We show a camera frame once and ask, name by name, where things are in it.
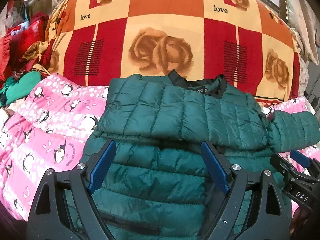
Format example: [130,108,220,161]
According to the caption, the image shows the green quilted puffer jacket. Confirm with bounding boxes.
[81,74,319,239]

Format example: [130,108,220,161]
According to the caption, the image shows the red shiny clothes pile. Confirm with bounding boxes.
[1,12,50,83]

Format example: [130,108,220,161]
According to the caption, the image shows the pink penguin print blanket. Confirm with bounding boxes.
[1,74,108,220]

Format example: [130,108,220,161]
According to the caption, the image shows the green knit garment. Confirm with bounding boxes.
[1,71,42,107]

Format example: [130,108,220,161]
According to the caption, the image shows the orange red rose blanket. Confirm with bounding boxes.
[46,0,300,104]

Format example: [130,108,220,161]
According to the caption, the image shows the beige curtain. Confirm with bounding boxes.
[286,0,319,66]

